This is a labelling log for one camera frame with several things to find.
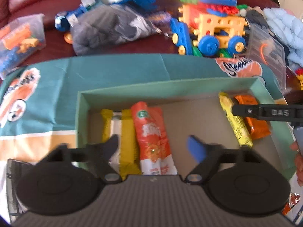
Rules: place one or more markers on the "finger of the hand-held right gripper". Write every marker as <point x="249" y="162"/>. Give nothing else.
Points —
<point x="260" y="112"/>

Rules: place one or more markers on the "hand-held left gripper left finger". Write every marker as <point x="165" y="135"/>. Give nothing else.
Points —
<point x="111" y="145"/>

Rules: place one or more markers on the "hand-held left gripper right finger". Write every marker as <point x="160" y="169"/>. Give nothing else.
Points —
<point x="196" y="149"/>

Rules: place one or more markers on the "yellow silver snack packet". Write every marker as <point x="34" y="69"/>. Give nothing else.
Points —
<point x="126" y="151"/>

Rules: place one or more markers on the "green cardboard box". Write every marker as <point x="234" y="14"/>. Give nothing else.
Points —
<point x="180" y="127"/>

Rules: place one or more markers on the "slim yellow snack packet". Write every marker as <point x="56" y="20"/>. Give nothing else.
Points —
<point x="236" y="125"/>

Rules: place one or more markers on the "orange white snack tube packet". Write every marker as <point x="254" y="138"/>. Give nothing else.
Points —
<point x="151" y="137"/>

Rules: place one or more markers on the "person's right hand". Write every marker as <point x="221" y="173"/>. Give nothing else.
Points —
<point x="299" y="163"/>

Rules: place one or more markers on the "small red yellow toy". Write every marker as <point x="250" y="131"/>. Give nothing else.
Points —
<point x="300" y="76"/>

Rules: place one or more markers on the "clear plastic lidded box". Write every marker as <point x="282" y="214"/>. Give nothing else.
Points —
<point x="267" y="52"/>

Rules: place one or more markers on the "light blue quilted jacket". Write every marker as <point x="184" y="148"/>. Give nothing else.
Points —
<point x="286" y="28"/>

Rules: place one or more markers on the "colourful building block vehicle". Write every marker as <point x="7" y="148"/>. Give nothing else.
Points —
<point x="210" y="23"/>

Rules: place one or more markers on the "black flat device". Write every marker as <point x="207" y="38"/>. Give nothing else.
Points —
<point x="13" y="186"/>

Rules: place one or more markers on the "grey cloth in plastic bag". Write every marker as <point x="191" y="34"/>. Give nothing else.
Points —
<point x="106" y="28"/>

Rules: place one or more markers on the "clear tub of toy parts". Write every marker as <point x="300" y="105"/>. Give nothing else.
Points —
<point x="19" y="42"/>

